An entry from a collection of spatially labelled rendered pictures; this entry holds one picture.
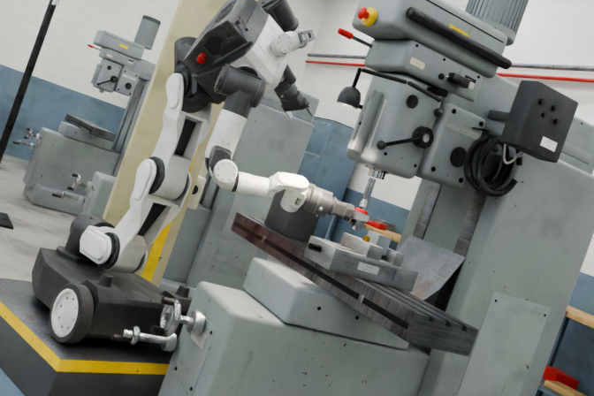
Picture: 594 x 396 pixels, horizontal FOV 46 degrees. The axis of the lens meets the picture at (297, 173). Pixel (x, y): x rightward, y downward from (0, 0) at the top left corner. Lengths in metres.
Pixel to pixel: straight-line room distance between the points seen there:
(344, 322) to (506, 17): 1.17
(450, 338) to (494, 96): 0.92
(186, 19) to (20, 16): 7.28
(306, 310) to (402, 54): 0.86
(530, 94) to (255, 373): 1.20
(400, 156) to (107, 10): 9.20
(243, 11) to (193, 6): 1.48
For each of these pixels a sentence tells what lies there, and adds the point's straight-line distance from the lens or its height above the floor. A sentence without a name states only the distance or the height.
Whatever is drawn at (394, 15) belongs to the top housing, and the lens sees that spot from 2.26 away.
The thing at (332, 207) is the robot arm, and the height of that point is 1.14.
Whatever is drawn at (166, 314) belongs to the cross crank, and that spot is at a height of 0.67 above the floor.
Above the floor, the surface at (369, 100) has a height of 1.51.
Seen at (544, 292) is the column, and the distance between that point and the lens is 2.74.
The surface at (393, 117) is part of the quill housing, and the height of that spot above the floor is 1.48.
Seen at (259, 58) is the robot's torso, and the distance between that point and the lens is 2.39.
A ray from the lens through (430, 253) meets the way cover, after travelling 2.64.
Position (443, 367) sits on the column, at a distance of 2.53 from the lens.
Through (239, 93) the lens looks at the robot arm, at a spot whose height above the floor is 1.39.
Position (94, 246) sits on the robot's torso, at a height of 0.68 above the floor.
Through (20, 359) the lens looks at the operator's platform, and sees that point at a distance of 2.65.
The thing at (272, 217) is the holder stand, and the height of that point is 1.01.
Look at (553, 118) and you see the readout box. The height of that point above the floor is 1.64.
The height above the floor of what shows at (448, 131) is 1.51.
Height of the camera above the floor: 1.22
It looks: level
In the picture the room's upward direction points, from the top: 20 degrees clockwise
